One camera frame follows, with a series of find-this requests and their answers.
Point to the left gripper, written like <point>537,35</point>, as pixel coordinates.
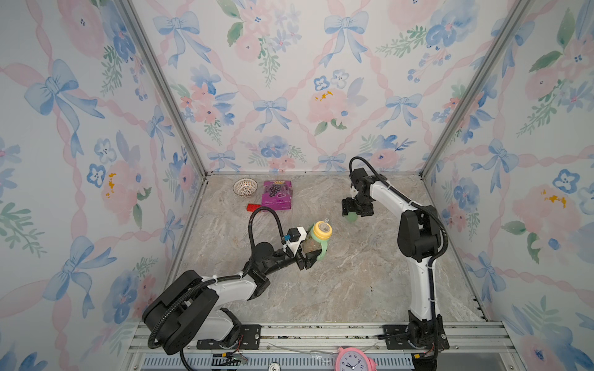
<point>307,262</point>

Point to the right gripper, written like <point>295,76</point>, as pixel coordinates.
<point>347,206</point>

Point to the green bottle cap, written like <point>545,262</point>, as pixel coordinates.
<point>352,217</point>

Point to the yellow bottle lid with straw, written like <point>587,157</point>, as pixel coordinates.
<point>322,230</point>

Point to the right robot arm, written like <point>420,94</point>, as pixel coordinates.
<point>422,239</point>

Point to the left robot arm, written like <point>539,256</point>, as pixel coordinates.
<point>194,308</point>

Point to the purple snack box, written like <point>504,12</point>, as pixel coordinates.
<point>277,195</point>

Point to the red toy brick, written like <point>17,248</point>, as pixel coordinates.
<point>252,207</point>

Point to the patterned white bowl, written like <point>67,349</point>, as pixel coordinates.
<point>245,187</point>

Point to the pink alarm clock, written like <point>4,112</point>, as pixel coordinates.
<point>353,359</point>

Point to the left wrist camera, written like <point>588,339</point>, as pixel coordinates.
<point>292,242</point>

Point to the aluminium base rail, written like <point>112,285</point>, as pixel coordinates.
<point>316,346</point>

